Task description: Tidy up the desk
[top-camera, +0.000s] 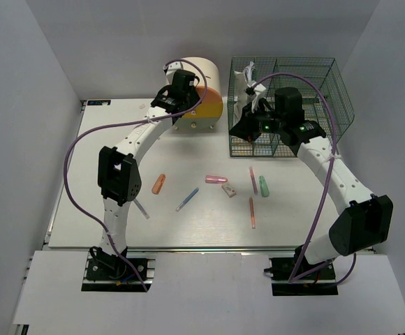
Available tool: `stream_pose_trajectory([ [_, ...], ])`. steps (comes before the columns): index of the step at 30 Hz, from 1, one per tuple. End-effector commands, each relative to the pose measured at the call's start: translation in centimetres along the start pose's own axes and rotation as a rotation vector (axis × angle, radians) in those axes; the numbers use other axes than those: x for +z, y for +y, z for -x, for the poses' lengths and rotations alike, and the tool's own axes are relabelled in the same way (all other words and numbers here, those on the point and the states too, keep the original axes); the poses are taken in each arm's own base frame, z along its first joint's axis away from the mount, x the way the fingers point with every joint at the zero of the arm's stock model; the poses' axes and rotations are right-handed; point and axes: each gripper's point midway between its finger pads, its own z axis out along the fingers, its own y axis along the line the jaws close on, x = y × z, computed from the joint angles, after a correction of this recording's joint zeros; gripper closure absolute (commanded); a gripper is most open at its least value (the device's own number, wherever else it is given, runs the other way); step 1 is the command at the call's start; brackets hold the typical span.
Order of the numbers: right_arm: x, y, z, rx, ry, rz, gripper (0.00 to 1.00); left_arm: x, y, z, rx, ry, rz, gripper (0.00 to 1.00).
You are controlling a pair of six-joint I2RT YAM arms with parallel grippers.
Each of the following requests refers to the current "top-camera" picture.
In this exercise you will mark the round drawer storage box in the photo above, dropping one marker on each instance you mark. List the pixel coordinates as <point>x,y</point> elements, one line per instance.
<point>207,114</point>

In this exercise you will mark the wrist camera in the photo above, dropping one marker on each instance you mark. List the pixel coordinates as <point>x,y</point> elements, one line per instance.
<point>254,93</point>
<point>170,70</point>

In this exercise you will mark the black label sticker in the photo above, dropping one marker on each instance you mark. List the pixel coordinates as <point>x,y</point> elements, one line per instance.
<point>98,102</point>

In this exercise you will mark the orange highlighter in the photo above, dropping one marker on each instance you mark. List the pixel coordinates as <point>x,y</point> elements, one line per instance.
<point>156,188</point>

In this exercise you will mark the purple pen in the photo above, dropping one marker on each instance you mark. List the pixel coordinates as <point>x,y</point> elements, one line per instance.
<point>141,208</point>

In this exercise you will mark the green highlighter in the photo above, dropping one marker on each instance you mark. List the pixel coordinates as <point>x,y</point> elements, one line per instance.
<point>264,189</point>

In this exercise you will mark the pink pen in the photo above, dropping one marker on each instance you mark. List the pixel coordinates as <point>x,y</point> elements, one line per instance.
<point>253,181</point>

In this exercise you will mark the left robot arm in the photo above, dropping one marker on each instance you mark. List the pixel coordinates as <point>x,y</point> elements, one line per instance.
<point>118,167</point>

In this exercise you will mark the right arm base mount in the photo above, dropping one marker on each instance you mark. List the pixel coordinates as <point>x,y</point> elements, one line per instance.
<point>319,283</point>

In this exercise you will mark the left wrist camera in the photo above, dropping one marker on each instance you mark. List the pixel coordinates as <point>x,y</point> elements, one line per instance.
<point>170,70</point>

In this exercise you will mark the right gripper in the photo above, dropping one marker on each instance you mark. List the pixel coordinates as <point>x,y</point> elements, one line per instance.
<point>246,128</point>

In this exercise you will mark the green wire mesh organizer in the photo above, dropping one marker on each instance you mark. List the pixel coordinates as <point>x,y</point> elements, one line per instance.
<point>269,95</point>

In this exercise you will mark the white paper booklet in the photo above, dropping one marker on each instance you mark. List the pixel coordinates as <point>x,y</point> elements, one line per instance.
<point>240,81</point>

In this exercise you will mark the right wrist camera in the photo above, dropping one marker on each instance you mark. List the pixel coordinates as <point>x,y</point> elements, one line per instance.
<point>254,93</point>

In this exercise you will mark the pink highlighter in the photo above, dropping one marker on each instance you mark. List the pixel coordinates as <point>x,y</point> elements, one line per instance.
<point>212,179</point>

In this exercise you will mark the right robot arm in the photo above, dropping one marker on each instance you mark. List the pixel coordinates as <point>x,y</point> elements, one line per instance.
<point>364,218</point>

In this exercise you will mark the blue pen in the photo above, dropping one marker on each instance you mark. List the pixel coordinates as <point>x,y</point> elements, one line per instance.
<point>187,199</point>

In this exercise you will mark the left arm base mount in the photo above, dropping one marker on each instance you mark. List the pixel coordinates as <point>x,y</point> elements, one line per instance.
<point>100,278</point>

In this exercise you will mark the orange pen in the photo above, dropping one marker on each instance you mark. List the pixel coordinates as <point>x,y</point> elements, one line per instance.
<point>252,213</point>

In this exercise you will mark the white eraser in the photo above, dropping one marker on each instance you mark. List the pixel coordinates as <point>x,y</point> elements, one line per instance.
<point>228,189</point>

